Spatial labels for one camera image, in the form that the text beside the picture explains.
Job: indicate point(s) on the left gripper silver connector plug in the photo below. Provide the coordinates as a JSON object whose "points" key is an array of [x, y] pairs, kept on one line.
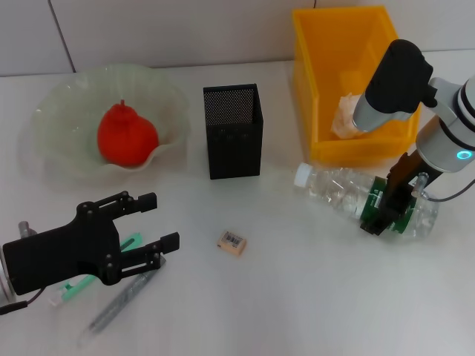
{"points": [[26, 228]]}

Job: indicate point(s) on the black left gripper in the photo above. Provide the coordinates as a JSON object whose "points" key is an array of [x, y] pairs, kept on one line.
{"points": [[63, 256]]}

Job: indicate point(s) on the green utility knife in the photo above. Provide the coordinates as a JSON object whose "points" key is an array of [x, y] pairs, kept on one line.
{"points": [[133, 240]]}

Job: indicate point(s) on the right gripper silver connector plug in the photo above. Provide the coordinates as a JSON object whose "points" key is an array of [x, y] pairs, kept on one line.
{"points": [[419, 185]]}

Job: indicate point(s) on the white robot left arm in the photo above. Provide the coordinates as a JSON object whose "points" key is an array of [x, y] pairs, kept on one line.
{"points": [[5, 282]]}

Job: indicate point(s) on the grey marker pen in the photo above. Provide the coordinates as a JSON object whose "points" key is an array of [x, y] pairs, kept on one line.
{"points": [[122, 298]]}

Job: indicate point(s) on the gripper silver connector plug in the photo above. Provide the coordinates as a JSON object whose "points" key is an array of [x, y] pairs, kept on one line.
{"points": [[26, 228], [419, 185]]}

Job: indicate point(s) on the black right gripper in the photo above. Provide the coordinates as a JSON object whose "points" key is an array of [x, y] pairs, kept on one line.
{"points": [[402, 178]]}

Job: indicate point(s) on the pale green glass fruit plate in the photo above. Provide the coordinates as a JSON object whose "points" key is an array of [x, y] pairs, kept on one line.
{"points": [[70, 104]]}

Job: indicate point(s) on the clear green-label water bottle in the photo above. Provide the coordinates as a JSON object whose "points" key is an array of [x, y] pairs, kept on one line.
{"points": [[334, 189]]}

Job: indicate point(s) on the black mesh pen holder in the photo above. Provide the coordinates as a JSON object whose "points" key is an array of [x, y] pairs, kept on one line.
{"points": [[235, 148]]}

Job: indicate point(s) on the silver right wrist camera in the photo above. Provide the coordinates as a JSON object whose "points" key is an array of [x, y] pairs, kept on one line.
{"points": [[397, 81]]}

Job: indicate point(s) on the red pear-shaped fruit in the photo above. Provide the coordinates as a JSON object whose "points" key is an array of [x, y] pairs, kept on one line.
{"points": [[126, 137]]}

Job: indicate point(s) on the yellow plastic bin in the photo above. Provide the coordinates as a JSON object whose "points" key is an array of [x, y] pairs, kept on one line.
{"points": [[334, 55]]}

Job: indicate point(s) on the white paper ball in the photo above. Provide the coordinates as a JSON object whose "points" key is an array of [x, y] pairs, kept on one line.
{"points": [[345, 118]]}

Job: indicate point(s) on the beige eraser with barcode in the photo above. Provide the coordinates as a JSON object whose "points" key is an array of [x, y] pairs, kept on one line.
{"points": [[232, 243]]}

